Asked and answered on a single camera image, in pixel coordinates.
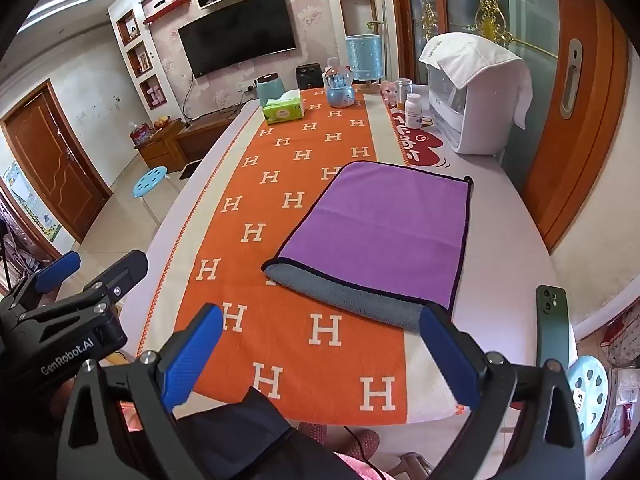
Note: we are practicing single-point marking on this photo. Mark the black air fryer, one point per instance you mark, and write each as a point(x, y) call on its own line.
point(308, 77)

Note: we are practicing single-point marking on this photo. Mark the green tissue box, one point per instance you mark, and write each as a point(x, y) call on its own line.
point(285, 110)

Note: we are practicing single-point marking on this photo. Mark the red printed table mat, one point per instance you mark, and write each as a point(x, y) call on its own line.
point(420, 147)

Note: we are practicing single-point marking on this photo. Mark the purple and grey towel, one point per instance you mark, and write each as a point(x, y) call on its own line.
point(380, 230)

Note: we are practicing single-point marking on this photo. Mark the fruit bowl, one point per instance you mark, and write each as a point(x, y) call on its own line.
point(160, 123)

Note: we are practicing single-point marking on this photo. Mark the plastic bags pile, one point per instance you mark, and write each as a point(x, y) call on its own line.
point(622, 385)

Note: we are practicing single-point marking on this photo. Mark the brown wooden door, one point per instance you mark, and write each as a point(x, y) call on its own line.
point(50, 160)

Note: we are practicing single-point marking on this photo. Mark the light blue plastic stool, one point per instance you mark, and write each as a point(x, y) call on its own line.
point(590, 395)

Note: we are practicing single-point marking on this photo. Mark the wall poster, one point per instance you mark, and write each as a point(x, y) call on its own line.
point(35, 205)

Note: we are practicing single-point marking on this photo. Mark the dark jacket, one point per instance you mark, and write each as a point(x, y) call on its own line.
point(240, 440)

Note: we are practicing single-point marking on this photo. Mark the orange printed blanket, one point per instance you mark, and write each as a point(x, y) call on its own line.
point(280, 340)

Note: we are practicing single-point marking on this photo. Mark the orange wooden sliding door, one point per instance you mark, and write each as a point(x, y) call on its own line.
point(575, 110)

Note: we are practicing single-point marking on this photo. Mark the blue round stool with holes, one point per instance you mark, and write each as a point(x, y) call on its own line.
point(150, 180)

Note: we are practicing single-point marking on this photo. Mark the teal electric kettle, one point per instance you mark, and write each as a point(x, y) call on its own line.
point(270, 88)

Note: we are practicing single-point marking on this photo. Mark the pink patterned trousers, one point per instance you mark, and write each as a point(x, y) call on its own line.
point(360, 442)

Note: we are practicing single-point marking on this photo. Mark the white pill bottle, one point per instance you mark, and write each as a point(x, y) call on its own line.
point(413, 112)

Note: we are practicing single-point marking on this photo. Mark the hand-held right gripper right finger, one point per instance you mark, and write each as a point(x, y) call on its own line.
point(450, 360)

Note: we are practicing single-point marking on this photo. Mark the black flat television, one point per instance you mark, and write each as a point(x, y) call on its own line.
point(237, 32)

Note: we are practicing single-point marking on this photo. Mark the glass door with gold ornament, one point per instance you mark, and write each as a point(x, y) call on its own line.
point(480, 5)

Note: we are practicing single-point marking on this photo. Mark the green smartphone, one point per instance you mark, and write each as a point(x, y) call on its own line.
point(552, 330)

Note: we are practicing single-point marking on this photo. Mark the wooden television cabinet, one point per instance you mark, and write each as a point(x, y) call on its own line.
point(170, 147)

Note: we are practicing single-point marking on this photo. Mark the pink pig figure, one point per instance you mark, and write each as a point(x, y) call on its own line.
point(389, 93)

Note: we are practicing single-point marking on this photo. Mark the jar with metal lid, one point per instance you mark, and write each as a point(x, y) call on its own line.
point(404, 87)

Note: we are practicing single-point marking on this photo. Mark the red packet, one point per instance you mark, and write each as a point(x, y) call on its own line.
point(141, 135)

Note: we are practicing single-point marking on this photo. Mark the blue water barrel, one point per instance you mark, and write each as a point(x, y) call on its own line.
point(365, 57)

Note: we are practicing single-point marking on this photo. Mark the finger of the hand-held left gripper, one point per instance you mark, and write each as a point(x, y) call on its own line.
point(125, 270)
point(57, 270)

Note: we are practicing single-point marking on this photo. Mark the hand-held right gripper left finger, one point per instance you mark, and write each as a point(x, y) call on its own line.
point(192, 360)

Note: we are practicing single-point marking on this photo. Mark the red wall shelf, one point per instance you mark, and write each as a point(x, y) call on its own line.
point(165, 10)

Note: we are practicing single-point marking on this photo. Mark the white countertop appliance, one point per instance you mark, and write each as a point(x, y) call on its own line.
point(475, 120)

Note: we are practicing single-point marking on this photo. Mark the white cloth cover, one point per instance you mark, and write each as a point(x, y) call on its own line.
point(475, 57)

